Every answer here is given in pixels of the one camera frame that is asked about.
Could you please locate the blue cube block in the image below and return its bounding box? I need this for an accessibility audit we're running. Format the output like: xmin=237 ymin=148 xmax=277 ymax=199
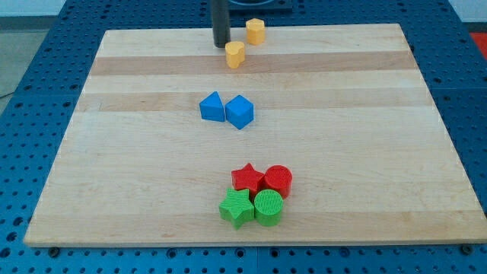
xmin=224 ymin=95 xmax=254 ymax=129

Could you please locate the blue triangle block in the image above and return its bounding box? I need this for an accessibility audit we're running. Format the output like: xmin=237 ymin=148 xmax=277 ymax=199
xmin=199 ymin=91 xmax=225 ymax=122

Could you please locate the yellow hexagon block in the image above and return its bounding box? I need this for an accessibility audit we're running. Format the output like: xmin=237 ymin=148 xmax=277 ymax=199
xmin=246 ymin=18 xmax=266 ymax=46

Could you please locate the red star block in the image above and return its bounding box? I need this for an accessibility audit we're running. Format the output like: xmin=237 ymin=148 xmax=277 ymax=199
xmin=231 ymin=163 xmax=264 ymax=201

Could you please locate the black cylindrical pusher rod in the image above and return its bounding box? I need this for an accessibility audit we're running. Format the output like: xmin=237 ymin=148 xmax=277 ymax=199
xmin=210 ymin=0 xmax=231 ymax=48

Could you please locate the green star block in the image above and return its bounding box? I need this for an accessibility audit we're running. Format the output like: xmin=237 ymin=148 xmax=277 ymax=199
xmin=219 ymin=188 xmax=255 ymax=230

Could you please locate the light wooden board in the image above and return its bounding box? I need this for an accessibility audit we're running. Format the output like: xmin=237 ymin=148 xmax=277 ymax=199
xmin=24 ymin=24 xmax=486 ymax=247

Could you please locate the green cylinder block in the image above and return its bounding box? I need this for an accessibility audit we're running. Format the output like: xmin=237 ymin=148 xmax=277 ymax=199
xmin=254 ymin=189 xmax=284 ymax=227

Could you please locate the yellow heart block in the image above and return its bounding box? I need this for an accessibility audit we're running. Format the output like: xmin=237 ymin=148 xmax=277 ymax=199
xmin=225 ymin=41 xmax=245 ymax=69

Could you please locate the red cylinder block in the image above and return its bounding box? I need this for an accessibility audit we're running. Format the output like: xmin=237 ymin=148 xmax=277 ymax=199
xmin=263 ymin=165 xmax=293 ymax=199

